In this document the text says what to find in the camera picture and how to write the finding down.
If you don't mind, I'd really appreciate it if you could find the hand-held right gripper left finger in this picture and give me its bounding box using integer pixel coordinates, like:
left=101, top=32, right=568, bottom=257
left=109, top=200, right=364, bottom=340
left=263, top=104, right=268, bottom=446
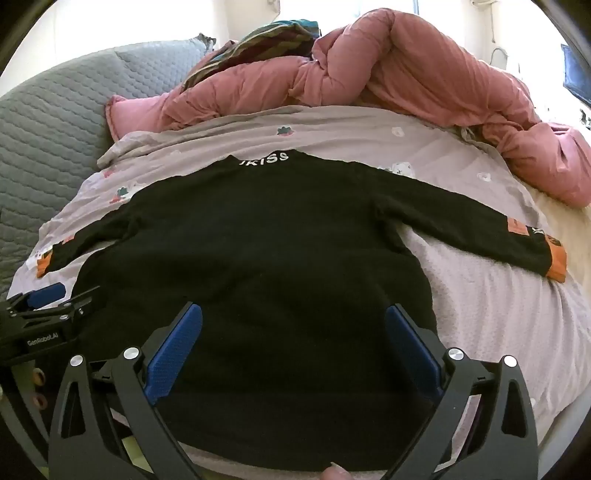
left=48, top=301, right=204, bottom=480

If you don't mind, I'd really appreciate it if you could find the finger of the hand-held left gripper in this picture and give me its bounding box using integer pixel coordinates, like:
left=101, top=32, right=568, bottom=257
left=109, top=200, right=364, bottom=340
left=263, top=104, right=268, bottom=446
left=16, top=285, right=102, bottom=326
left=8, top=282, right=66, bottom=311

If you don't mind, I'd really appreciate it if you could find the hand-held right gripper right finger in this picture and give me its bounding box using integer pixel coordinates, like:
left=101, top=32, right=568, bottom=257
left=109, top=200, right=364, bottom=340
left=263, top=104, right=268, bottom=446
left=385, top=303, right=541, bottom=480

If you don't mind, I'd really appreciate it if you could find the black sweater with orange cuffs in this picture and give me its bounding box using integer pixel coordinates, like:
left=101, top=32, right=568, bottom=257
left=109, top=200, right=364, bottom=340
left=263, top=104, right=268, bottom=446
left=37, top=148, right=566, bottom=474

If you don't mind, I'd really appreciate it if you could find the person's left hand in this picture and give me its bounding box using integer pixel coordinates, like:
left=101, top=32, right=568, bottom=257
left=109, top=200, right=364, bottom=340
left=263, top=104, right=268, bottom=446
left=27, top=367, right=51, bottom=412

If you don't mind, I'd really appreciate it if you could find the pinkish printed bed sheet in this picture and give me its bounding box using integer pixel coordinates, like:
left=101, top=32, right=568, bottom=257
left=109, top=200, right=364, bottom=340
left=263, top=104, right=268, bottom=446
left=7, top=105, right=591, bottom=480

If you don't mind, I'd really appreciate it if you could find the grey quilted headboard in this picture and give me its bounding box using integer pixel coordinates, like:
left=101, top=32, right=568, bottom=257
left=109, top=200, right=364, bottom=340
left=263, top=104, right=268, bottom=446
left=0, top=39, right=218, bottom=301

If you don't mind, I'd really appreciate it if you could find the cream fleece blanket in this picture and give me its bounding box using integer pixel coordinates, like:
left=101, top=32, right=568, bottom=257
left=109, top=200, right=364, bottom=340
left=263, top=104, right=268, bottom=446
left=531, top=185, right=591, bottom=287

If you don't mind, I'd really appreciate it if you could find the pink pillow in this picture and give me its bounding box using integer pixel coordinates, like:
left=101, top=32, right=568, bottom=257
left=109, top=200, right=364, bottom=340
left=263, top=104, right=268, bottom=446
left=105, top=90, right=185, bottom=141

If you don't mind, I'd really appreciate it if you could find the pink quilt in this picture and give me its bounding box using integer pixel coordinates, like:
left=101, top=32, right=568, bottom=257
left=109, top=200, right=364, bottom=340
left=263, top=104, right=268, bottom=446
left=159, top=7, right=591, bottom=208

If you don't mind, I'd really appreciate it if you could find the dark screen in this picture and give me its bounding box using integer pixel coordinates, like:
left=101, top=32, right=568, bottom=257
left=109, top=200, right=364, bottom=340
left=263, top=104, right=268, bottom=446
left=561, top=44, right=591, bottom=104

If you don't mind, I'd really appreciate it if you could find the striped pillow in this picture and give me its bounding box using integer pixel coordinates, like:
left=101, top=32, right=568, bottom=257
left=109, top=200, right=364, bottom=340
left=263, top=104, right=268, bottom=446
left=182, top=18, right=324, bottom=88

